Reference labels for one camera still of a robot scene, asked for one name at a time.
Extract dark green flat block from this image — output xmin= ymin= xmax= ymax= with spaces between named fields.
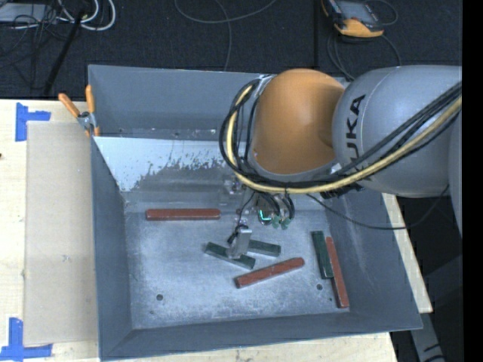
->
xmin=310 ymin=230 xmax=335 ymax=280
xmin=205 ymin=241 xmax=257 ymax=272
xmin=246 ymin=239 xmax=282 ymax=258

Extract grey metal bin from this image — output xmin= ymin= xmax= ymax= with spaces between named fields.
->
xmin=87 ymin=64 xmax=424 ymax=362

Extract red-brown flat block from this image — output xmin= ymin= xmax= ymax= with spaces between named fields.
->
xmin=145 ymin=207 xmax=222 ymax=222
xmin=325 ymin=236 xmax=351 ymax=309
xmin=233 ymin=256 xmax=306 ymax=290

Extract pale flat board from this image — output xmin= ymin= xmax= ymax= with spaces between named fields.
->
xmin=23 ymin=121 xmax=100 ymax=348

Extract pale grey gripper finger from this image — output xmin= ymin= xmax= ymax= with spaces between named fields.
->
xmin=236 ymin=228 xmax=254 ymax=260
xmin=226 ymin=233 xmax=240 ymax=259

